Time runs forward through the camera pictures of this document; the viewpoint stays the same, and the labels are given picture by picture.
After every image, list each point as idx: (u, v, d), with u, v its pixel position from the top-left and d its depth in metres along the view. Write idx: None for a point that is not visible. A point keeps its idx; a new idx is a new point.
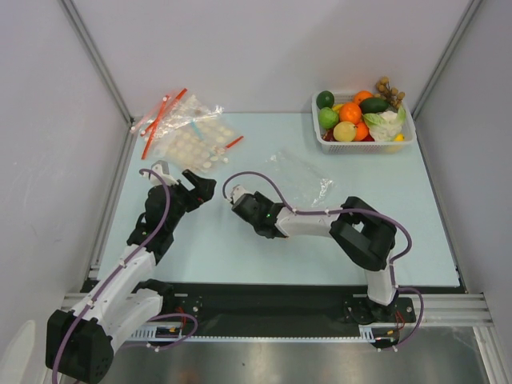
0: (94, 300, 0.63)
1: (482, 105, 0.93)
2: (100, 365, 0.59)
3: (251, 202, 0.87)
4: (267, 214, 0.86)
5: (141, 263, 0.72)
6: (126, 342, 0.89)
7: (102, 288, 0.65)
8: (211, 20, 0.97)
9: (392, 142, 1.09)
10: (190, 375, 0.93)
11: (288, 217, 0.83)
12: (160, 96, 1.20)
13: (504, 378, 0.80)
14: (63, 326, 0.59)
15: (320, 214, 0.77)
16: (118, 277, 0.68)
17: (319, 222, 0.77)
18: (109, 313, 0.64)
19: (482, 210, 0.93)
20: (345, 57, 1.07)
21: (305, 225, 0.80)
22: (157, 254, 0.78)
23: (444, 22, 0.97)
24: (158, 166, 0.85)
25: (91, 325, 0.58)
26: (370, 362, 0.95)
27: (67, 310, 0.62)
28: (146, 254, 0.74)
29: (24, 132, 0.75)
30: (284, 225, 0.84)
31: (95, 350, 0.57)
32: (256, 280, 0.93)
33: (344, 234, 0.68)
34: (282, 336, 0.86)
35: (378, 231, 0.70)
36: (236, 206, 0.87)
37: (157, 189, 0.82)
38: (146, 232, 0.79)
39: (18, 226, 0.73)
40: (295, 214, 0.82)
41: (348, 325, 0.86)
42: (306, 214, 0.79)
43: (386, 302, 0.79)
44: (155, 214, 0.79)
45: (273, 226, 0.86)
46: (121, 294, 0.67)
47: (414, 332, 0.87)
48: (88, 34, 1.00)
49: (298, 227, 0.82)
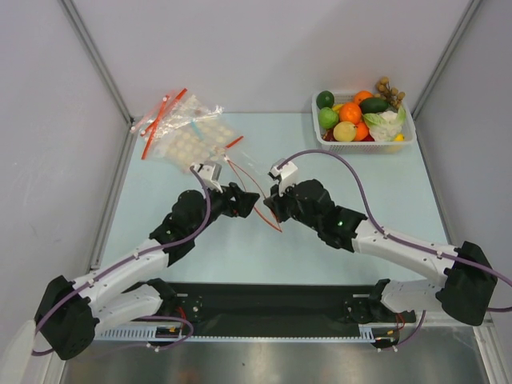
0: (94, 281, 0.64)
1: (482, 106, 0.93)
2: (76, 343, 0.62)
3: (325, 198, 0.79)
4: (339, 221, 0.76)
5: (153, 260, 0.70)
6: (124, 342, 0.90)
7: (108, 272, 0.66)
8: (211, 20, 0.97)
9: (392, 142, 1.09)
10: (190, 375, 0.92)
11: (374, 238, 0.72)
12: (160, 96, 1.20)
13: (504, 378, 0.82)
14: (58, 294, 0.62)
15: (428, 251, 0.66)
16: (128, 266, 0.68)
17: (423, 262, 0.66)
18: (106, 297, 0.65)
19: (482, 211, 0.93)
20: (345, 56, 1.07)
21: (394, 254, 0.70)
22: (172, 258, 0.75)
23: (444, 22, 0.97)
24: (210, 169, 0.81)
25: (82, 304, 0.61)
26: (370, 363, 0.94)
27: (70, 281, 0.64)
28: (163, 254, 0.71)
29: (24, 132, 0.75)
30: (365, 243, 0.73)
31: (75, 330, 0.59)
32: (257, 280, 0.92)
33: (460, 286, 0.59)
34: (282, 336, 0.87)
35: (483, 282, 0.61)
36: (306, 198, 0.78)
37: (190, 194, 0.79)
38: (170, 232, 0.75)
39: (19, 226, 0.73)
40: (386, 237, 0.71)
41: (349, 326, 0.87)
42: (408, 246, 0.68)
43: (392, 308, 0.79)
44: (183, 221, 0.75)
45: (342, 237, 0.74)
46: (123, 284, 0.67)
47: (411, 337, 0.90)
48: (88, 35, 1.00)
49: (378, 250, 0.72)
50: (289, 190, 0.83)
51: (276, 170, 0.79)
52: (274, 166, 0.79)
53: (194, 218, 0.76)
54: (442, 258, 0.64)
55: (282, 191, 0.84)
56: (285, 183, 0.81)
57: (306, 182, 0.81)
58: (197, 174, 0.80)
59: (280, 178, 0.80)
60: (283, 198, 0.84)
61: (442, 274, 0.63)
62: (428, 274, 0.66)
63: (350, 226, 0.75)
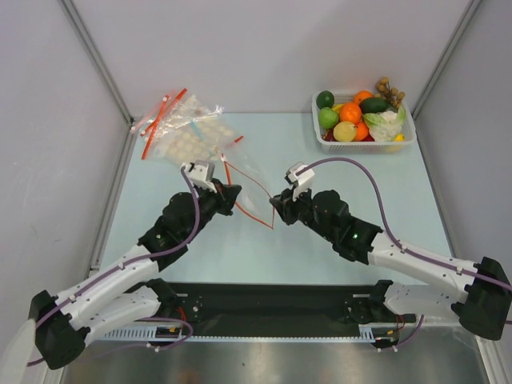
0: (76, 295, 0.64)
1: (482, 106, 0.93)
2: (66, 354, 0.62)
3: (344, 210, 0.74)
4: (354, 233, 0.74)
5: (138, 270, 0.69)
6: (124, 342, 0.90)
7: (90, 286, 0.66)
8: (211, 20, 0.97)
9: (392, 142, 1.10)
10: (190, 375, 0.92)
11: (391, 251, 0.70)
12: (160, 96, 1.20)
13: (504, 378, 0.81)
14: (41, 309, 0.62)
15: (448, 268, 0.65)
16: (112, 278, 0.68)
17: (442, 278, 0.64)
18: (91, 310, 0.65)
19: (482, 211, 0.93)
20: (345, 56, 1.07)
21: (410, 270, 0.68)
22: (162, 262, 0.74)
23: (445, 22, 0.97)
24: (202, 170, 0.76)
25: (61, 322, 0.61)
26: (370, 363, 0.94)
27: (53, 295, 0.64)
28: (151, 262, 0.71)
29: (24, 132, 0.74)
30: (381, 258, 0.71)
31: (60, 343, 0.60)
32: (256, 280, 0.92)
33: (479, 303, 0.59)
34: (282, 336, 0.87)
35: (502, 298, 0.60)
36: (324, 212, 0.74)
37: (182, 197, 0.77)
38: (160, 237, 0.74)
39: (19, 226, 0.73)
40: (403, 251, 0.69)
41: (349, 325, 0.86)
42: (424, 262, 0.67)
43: (390, 306, 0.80)
44: (174, 226, 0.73)
45: (357, 250, 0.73)
46: (108, 296, 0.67)
47: (411, 337, 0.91)
48: (88, 34, 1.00)
49: (394, 265, 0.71)
50: (301, 195, 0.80)
51: (294, 176, 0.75)
52: (291, 171, 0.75)
53: (185, 222, 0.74)
54: (462, 274, 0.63)
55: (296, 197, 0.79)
56: (300, 190, 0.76)
57: (322, 192, 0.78)
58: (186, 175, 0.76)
59: (297, 184, 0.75)
60: (297, 203, 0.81)
61: (462, 290, 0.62)
62: (447, 291, 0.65)
63: (366, 238, 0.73)
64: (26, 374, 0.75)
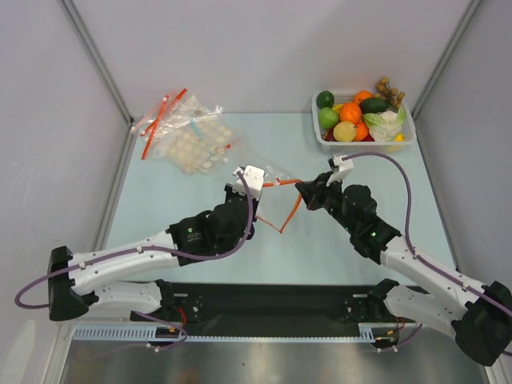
0: (86, 265, 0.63)
1: (482, 106, 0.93)
2: (65, 313, 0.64)
3: (373, 208, 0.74)
4: (373, 231, 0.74)
5: (157, 258, 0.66)
6: (123, 342, 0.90)
7: (102, 258, 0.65)
8: (211, 20, 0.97)
9: (392, 142, 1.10)
10: (190, 375, 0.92)
11: (403, 255, 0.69)
12: (160, 96, 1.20)
13: (504, 378, 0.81)
14: (56, 264, 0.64)
15: (454, 282, 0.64)
16: (128, 257, 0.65)
17: (447, 290, 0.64)
18: (98, 282, 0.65)
19: (483, 211, 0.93)
20: (345, 56, 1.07)
21: (419, 276, 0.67)
22: (186, 260, 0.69)
23: (444, 22, 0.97)
24: (258, 177, 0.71)
25: (63, 286, 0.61)
26: (370, 363, 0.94)
27: (71, 254, 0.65)
28: (170, 256, 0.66)
29: (24, 132, 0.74)
30: (392, 261, 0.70)
31: (58, 302, 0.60)
32: (256, 281, 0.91)
33: (477, 323, 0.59)
34: (282, 336, 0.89)
35: (504, 326, 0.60)
36: (352, 204, 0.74)
37: (239, 202, 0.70)
38: (191, 231, 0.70)
39: (19, 226, 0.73)
40: (414, 257, 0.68)
41: (348, 325, 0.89)
42: (434, 270, 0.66)
43: (386, 302, 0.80)
44: (217, 227, 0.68)
45: (373, 247, 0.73)
46: (118, 274, 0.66)
47: (411, 337, 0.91)
48: (88, 35, 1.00)
49: (404, 269, 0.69)
50: (334, 183, 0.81)
51: (339, 159, 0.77)
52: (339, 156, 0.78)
53: (232, 229, 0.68)
54: (466, 290, 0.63)
55: (330, 182, 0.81)
56: (336, 176, 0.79)
57: (354, 187, 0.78)
58: (245, 180, 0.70)
59: (338, 169, 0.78)
60: (329, 188, 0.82)
61: (462, 306, 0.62)
62: (449, 303, 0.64)
63: (382, 238, 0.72)
64: (26, 374, 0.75)
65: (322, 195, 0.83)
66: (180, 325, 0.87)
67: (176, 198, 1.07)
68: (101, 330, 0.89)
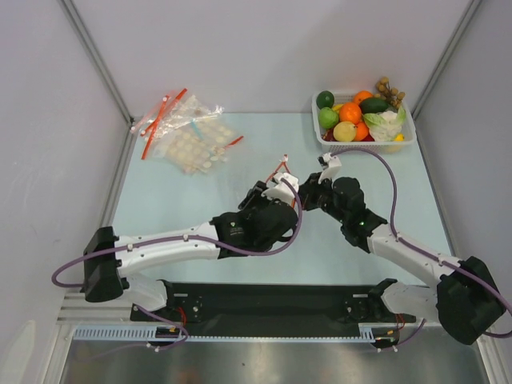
0: (134, 246, 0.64)
1: (482, 106, 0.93)
2: (102, 294, 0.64)
3: (359, 198, 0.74)
4: (362, 220, 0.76)
5: (199, 248, 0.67)
6: (123, 342, 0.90)
7: (150, 242, 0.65)
8: (211, 20, 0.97)
9: (392, 142, 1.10)
10: (190, 375, 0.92)
11: (386, 239, 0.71)
12: (160, 96, 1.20)
13: (504, 378, 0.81)
14: (102, 243, 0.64)
15: (430, 258, 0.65)
16: (174, 243, 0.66)
17: (423, 266, 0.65)
18: (141, 265, 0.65)
19: (482, 210, 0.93)
20: (345, 56, 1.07)
21: (402, 257, 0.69)
22: (224, 252, 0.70)
23: (444, 22, 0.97)
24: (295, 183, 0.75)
25: (110, 266, 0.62)
26: (371, 362, 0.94)
27: (116, 236, 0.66)
28: (214, 247, 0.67)
29: (24, 132, 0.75)
30: (377, 244, 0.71)
31: (102, 282, 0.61)
32: (255, 280, 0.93)
33: (450, 294, 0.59)
34: (282, 336, 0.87)
35: (485, 303, 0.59)
36: (340, 194, 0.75)
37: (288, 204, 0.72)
38: (234, 226, 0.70)
39: (19, 227, 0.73)
40: (397, 239, 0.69)
41: (348, 325, 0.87)
42: (412, 248, 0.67)
43: (382, 298, 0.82)
44: (262, 226, 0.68)
45: (361, 235, 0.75)
46: (162, 258, 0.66)
47: (411, 337, 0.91)
48: (89, 36, 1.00)
49: (389, 252, 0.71)
50: (326, 181, 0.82)
51: (328, 157, 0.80)
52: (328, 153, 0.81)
53: (278, 229, 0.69)
54: (442, 266, 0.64)
55: (322, 179, 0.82)
56: (326, 173, 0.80)
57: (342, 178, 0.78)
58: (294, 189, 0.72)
59: (327, 166, 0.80)
60: (319, 186, 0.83)
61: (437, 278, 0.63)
62: (426, 278, 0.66)
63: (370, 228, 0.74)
64: (26, 374, 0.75)
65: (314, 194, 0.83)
66: (180, 325, 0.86)
67: (177, 198, 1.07)
68: (102, 330, 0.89)
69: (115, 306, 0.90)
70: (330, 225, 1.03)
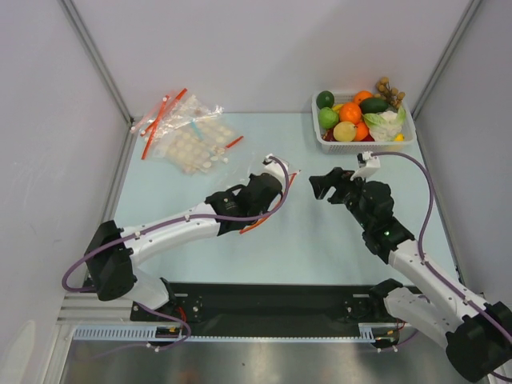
0: (141, 234, 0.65)
1: (482, 105, 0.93)
2: (114, 289, 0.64)
3: (389, 206, 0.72)
4: (386, 230, 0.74)
5: (203, 226, 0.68)
6: (123, 342, 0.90)
7: (156, 228, 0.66)
8: (211, 20, 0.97)
9: (392, 142, 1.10)
10: (190, 375, 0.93)
11: (411, 259, 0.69)
12: (160, 96, 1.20)
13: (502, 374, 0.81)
14: (106, 237, 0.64)
15: (457, 293, 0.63)
16: (175, 226, 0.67)
17: (447, 299, 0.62)
18: (150, 251, 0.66)
19: (482, 210, 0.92)
20: (345, 56, 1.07)
21: (426, 285, 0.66)
22: (223, 227, 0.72)
23: (445, 21, 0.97)
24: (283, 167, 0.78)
25: (120, 257, 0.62)
26: (371, 362, 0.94)
27: (119, 227, 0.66)
28: (214, 222, 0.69)
29: (24, 131, 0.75)
30: (398, 262, 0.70)
31: (115, 272, 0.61)
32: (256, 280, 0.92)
33: (469, 336, 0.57)
34: (282, 336, 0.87)
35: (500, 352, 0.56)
36: (369, 198, 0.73)
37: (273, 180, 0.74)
38: (226, 200, 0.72)
39: (19, 227, 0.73)
40: (422, 262, 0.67)
41: (348, 325, 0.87)
42: (441, 281, 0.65)
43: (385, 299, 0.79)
44: (251, 198, 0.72)
45: (383, 246, 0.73)
46: (169, 242, 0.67)
47: (411, 336, 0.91)
48: (89, 36, 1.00)
49: (409, 270, 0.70)
50: (358, 178, 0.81)
51: (367, 155, 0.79)
52: (367, 151, 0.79)
53: (266, 195, 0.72)
54: (466, 304, 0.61)
55: (353, 177, 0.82)
56: (362, 170, 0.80)
57: (374, 182, 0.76)
58: (283, 166, 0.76)
59: (365, 164, 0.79)
60: (350, 182, 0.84)
61: (459, 317, 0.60)
62: (447, 314, 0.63)
63: (394, 239, 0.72)
64: (26, 373, 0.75)
65: (325, 182, 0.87)
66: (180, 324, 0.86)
67: (176, 198, 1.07)
68: (101, 330, 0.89)
69: (114, 306, 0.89)
70: (330, 224, 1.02)
